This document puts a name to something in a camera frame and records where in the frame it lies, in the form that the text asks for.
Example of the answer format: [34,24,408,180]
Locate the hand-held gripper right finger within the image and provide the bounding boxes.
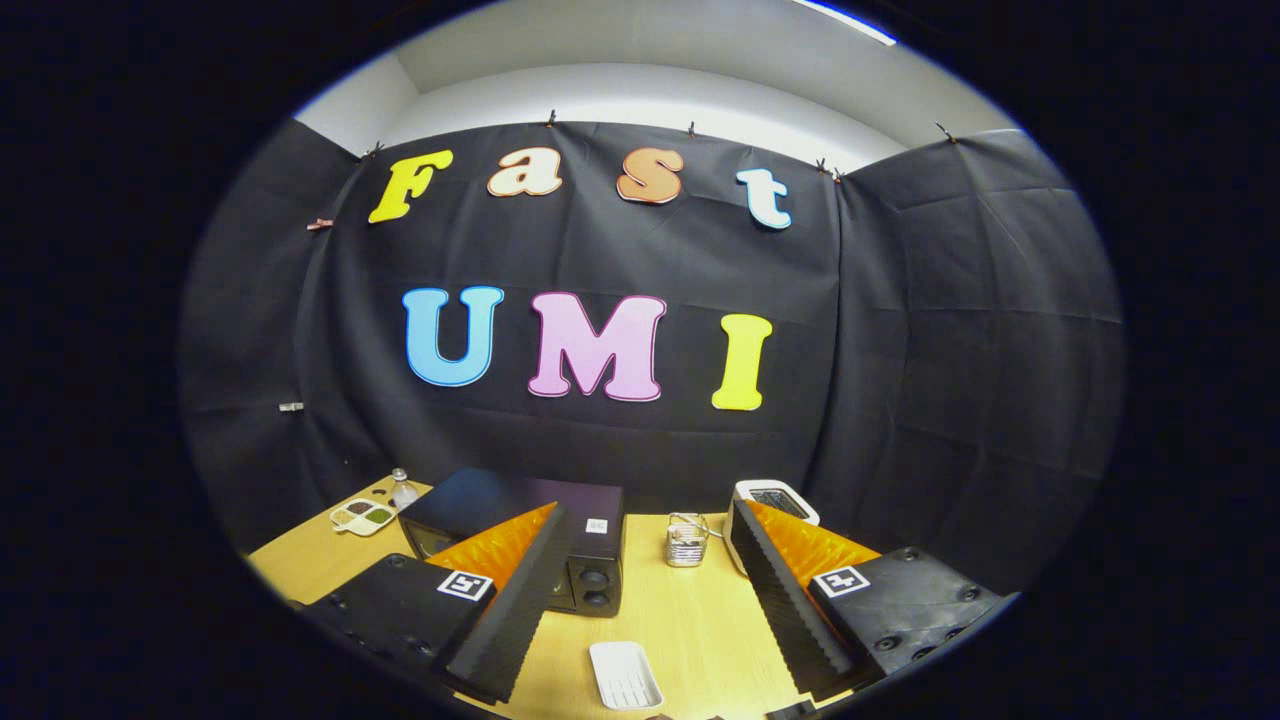
[727,498,1004,701]

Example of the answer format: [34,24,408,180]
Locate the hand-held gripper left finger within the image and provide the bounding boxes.
[300,502,573,706]

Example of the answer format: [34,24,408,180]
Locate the black toaster oven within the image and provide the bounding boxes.
[398,467,627,618]

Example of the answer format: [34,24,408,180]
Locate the white slot toaster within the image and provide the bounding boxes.
[733,479,821,576]

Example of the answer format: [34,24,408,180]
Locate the white ridged dish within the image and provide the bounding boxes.
[589,641,664,712]

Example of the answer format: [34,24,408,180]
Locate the divided seasoning dish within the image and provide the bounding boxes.
[329,497,399,538]

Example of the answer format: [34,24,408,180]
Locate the metal wire holder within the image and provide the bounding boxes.
[666,513,711,569]

